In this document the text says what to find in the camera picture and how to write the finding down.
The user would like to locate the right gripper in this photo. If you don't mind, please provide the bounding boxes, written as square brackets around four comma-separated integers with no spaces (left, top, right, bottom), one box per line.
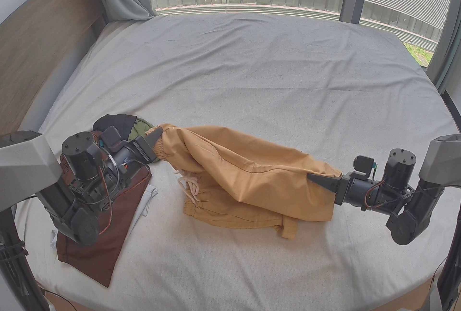
[334,174,377,210]

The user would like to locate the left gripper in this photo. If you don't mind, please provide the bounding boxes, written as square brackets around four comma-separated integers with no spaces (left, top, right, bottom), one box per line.
[112,126,164,174]

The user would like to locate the tan shorts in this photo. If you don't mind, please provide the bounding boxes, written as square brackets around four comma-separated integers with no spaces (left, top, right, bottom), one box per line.
[153,122,343,242]

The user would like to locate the bed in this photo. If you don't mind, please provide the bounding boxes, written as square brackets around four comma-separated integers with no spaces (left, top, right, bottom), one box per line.
[0,0,461,311]

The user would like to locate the green garment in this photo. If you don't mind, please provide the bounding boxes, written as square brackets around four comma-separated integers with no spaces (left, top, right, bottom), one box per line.
[124,118,159,144]

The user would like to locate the black garment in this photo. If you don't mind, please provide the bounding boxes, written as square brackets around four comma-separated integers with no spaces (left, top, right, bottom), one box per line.
[93,114,139,141]

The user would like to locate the white garment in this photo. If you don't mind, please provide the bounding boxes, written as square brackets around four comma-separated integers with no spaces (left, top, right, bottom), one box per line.
[49,185,159,249]

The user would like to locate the brown shorts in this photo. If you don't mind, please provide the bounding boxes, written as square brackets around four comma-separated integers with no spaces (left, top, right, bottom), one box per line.
[56,129,152,288]

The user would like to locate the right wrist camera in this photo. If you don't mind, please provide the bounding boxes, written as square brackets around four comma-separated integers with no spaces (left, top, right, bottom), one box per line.
[353,155,377,181]

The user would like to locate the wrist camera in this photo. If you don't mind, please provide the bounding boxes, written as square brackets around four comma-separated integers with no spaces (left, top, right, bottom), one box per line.
[99,126,130,155]
[353,155,377,181]

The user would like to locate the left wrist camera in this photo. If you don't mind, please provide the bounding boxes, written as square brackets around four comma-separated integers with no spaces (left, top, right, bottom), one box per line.
[99,126,130,155]

